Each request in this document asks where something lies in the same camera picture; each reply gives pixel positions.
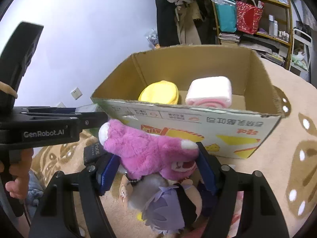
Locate black hanging garment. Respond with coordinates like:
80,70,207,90
154,0,182,47

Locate pile of magazines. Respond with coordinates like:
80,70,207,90
239,33,286,66

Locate red patterned bag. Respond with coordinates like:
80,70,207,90
236,0,264,35

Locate grey fluffy plush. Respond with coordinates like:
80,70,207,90
127,172,174,222

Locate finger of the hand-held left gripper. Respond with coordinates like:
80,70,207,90
50,106,83,116
74,111,109,140

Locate beige hanging coat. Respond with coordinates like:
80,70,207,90
175,0,202,45

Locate pink plush bear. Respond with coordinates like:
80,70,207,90
98,119,200,180

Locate small black box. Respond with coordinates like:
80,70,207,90
84,141,107,166

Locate person's left hand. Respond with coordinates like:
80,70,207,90
0,149,34,200

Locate printed cardboard box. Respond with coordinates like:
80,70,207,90
90,44,289,159

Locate small bear keychain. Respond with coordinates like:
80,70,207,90
119,176,135,202

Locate white metal cart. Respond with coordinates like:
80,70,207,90
288,27,313,80

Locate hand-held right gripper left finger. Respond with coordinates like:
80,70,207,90
28,151,122,238

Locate purple-haired plush doll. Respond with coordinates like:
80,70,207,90
142,178,218,236

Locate white bottles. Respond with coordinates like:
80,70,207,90
269,14,290,41

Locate stack of books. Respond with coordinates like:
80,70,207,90
218,32,241,45

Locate pink white roll plush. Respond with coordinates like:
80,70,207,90
185,76,233,109

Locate yellow round plush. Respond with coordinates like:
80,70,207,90
138,80,179,105

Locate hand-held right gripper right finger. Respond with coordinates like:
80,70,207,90
196,141,290,238

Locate teal bag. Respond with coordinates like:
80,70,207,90
214,0,237,33

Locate blue-grey plush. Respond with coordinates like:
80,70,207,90
25,170,45,207

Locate small purple white plush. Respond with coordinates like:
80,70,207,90
146,28,160,48

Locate wooden shelf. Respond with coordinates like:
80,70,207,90
209,0,295,70

